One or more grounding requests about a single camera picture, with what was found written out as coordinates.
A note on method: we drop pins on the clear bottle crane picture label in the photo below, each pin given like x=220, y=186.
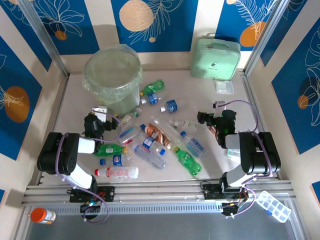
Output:
x=130, y=117

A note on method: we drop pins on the clear bottle green print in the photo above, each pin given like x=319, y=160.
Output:
x=186, y=123

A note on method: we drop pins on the clear bottle blue cap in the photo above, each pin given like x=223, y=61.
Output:
x=130, y=135

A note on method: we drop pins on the green Sprite bottle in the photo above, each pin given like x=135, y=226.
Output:
x=110, y=150

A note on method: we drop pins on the clear bottle pale blue label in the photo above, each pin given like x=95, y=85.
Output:
x=195, y=146

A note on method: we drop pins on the small crushed blue-label bottle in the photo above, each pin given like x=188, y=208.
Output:
x=171, y=105
x=151, y=98

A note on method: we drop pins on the long clear square bottle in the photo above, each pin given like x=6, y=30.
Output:
x=170, y=130

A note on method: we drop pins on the clear bottle dark blue label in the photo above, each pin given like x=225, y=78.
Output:
x=117, y=160

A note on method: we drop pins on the crushed bottle blue barcode label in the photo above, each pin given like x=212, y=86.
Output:
x=148, y=142

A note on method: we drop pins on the brown Nescafe coffee bottle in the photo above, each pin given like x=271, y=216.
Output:
x=158, y=133

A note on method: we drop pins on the tall green soda bottle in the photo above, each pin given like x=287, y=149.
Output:
x=187, y=161

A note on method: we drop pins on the ribbed clear water bottle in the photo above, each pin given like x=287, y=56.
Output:
x=150, y=158

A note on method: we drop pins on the crushed green soda bottle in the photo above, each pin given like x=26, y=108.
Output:
x=153, y=86

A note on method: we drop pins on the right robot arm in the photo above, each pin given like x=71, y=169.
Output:
x=262, y=155

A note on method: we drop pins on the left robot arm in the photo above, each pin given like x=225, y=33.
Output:
x=55, y=155

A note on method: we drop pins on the round mesh waste bin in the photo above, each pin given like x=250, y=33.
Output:
x=130, y=105

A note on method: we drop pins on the translucent green-lined trash bin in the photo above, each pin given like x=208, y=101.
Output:
x=112, y=70

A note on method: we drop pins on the small clear plastic sachet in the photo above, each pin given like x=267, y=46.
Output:
x=224, y=87

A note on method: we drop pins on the mint green zip case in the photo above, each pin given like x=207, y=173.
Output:
x=215, y=60

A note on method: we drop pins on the black connector block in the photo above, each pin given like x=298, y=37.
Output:
x=231, y=208
x=89, y=208

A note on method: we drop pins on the clear compartment organizer box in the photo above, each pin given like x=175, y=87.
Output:
x=272, y=206

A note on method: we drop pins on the orange lid jar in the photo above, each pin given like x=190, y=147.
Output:
x=40, y=215

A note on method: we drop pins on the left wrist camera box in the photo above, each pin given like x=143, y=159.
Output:
x=100, y=110

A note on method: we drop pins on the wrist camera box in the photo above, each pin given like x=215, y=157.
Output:
x=220, y=104
x=100, y=110

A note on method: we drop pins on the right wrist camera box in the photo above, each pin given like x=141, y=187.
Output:
x=220, y=104

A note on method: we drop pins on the aluminium table side rail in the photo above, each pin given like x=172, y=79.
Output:
x=253, y=100
x=55, y=125

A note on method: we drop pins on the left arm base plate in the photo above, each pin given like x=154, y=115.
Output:
x=107, y=193

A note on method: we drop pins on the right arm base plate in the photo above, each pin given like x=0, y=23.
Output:
x=211, y=191

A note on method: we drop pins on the aluminium mounting rail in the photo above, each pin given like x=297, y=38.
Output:
x=160, y=192

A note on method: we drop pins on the aluminium frame post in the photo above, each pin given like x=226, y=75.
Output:
x=44, y=35
x=266, y=37

